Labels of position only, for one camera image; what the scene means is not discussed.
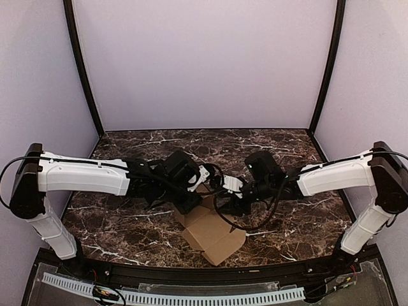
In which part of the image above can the black frame post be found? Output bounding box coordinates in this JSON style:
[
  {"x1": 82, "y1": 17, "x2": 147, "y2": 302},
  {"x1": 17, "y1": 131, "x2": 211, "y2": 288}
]
[
  {"x1": 309, "y1": 0, "x2": 346, "y2": 135},
  {"x1": 62, "y1": 0, "x2": 105, "y2": 138}
]

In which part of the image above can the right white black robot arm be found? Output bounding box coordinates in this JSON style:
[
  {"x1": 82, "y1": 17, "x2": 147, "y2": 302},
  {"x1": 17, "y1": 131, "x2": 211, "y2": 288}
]
[{"x1": 219, "y1": 142, "x2": 407, "y2": 277}]

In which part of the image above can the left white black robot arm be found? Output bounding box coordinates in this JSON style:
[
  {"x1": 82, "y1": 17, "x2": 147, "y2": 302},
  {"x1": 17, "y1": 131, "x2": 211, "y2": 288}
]
[{"x1": 1, "y1": 143, "x2": 209, "y2": 278}]

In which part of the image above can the black front rail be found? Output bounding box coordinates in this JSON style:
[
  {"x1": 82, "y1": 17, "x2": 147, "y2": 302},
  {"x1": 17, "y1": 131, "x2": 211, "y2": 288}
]
[{"x1": 37, "y1": 247, "x2": 377, "y2": 287}]

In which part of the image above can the left black frame post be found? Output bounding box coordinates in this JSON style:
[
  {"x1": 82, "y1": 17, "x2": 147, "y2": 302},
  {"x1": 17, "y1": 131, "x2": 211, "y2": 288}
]
[{"x1": 62, "y1": 0, "x2": 105, "y2": 138}]

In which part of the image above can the brown cardboard box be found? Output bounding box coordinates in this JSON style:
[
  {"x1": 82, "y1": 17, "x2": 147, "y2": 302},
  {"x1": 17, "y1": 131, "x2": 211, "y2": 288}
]
[{"x1": 173, "y1": 195, "x2": 246, "y2": 266}]

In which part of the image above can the white slotted cable duct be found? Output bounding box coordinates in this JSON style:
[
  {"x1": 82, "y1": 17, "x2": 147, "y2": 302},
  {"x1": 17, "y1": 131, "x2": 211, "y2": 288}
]
[{"x1": 41, "y1": 272, "x2": 305, "y2": 305}]

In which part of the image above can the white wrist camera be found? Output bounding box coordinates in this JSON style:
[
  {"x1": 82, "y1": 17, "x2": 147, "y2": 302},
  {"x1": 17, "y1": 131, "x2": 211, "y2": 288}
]
[
  {"x1": 222, "y1": 175, "x2": 244, "y2": 193},
  {"x1": 187, "y1": 165, "x2": 210, "y2": 192}
]

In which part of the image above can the black camera cable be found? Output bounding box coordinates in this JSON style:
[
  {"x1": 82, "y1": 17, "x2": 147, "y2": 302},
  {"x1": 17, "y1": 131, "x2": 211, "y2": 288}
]
[
  {"x1": 146, "y1": 163, "x2": 227, "y2": 192},
  {"x1": 212, "y1": 178, "x2": 288, "y2": 232}
]

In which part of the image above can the right black frame post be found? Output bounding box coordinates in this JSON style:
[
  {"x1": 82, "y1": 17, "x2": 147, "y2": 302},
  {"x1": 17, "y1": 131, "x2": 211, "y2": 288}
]
[{"x1": 309, "y1": 0, "x2": 346, "y2": 135}]

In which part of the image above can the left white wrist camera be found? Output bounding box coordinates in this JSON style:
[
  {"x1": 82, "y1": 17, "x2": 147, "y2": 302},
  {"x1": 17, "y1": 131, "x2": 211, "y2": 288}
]
[{"x1": 187, "y1": 165, "x2": 210, "y2": 192}]

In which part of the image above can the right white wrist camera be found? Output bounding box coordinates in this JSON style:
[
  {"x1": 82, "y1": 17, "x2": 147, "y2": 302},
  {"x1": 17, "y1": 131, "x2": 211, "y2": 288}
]
[{"x1": 222, "y1": 175, "x2": 244, "y2": 193}]

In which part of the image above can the left black camera cable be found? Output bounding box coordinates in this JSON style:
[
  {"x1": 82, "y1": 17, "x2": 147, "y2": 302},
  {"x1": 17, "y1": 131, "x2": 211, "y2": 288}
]
[{"x1": 146, "y1": 163, "x2": 227, "y2": 192}]

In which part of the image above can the right black camera cable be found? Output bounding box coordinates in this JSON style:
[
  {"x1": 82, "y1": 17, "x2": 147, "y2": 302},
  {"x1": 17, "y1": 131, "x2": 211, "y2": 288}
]
[{"x1": 212, "y1": 178, "x2": 288, "y2": 232}]

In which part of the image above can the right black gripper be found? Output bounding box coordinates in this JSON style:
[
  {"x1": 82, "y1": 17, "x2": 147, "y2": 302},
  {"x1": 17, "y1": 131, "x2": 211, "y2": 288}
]
[{"x1": 215, "y1": 178, "x2": 273, "y2": 217}]

